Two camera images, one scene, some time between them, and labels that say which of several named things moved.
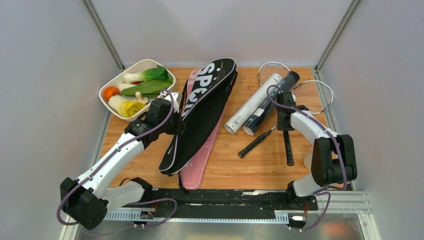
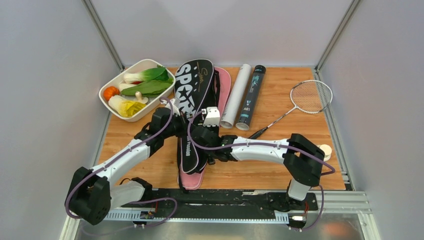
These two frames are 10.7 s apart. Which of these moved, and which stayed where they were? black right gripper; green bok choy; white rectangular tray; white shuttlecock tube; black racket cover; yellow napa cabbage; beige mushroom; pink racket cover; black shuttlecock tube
Moved: pink racket cover; white shuttlecock tube; black racket cover; black shuttlecock tube; black right gripper
Stayed: green bok choy; yellow napa cabbage; beige mushroom; white rectangular tray
